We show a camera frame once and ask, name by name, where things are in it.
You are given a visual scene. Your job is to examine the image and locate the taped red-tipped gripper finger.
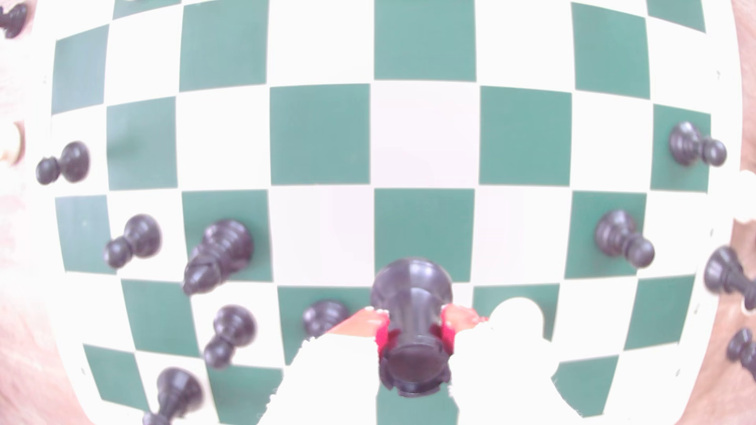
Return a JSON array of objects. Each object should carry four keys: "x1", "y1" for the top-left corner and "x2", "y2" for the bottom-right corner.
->
[
  {"x1": 260, "y1": 307, "x2": 392, "y2": 425},
  {"x1": 442, "y1": 304, "x2": 586, "y2": 425}
]

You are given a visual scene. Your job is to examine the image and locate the black pawn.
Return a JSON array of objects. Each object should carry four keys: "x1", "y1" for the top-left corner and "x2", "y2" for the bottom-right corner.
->
[{"x1": 370, "y1": 258, "x2": 454, "y2": 397}]

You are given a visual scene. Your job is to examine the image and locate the black pawn chess piece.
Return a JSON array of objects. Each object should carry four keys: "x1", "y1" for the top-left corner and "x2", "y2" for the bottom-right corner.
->
[
  {"x1": 203, "y1": 305, "x2": 258, "y2": 370},
  {"x1": 669, "y1": 121, "x2": 728, "y2": 168},
  {"x1": 594, "y1": 209, "x2": 656, "y2": 269},
  {"x1": 302, "y1": 299, "x2": 350, "y2": 338},
  {"x1": 104, "y1": 214, "x2": 163, "y2": 270},
  {"x1": 35, "y1": 140, "x2": 91, "y2": 186}
]

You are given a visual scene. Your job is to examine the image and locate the white rook chess piece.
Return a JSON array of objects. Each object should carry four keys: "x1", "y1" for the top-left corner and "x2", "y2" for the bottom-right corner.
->
[{"x1": 489, "y1": 297, "x2": 545, "y2": 343}]

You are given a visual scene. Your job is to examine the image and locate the black king chess piece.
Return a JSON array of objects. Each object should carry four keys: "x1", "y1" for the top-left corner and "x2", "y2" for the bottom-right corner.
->
[{"x1": 142, "y1": 367, "x2": 204, "y2": 425}]

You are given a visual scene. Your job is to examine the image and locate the black bishop chess piece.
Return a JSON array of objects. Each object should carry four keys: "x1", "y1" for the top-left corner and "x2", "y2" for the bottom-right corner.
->
[{"x1": 182, "y1": 220, "x2": 255, "y2": 296}]

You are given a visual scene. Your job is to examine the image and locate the tall black chess piece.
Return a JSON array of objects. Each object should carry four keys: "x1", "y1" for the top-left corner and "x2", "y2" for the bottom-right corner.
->
[{"x1": 703, "y1": 246, "x2": 756, "y2": 310}]

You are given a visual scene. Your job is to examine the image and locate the tall white chess piece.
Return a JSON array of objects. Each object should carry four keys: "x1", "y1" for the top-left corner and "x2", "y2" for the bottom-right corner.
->
[{"x1": 732, "y1": 170, "x2": 756, "y2": 224}]

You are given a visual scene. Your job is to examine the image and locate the white knight chess piece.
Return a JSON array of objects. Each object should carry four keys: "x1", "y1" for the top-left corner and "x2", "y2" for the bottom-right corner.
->
[{"x1": 0, "y1": 121, "x2": 26, "y2": 166}]

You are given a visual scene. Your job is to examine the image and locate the green white chessboard mat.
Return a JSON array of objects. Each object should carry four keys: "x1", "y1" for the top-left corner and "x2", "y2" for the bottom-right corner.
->
[{"x1": 35, "y1": 0, "x2": 745, "y2": 425}]

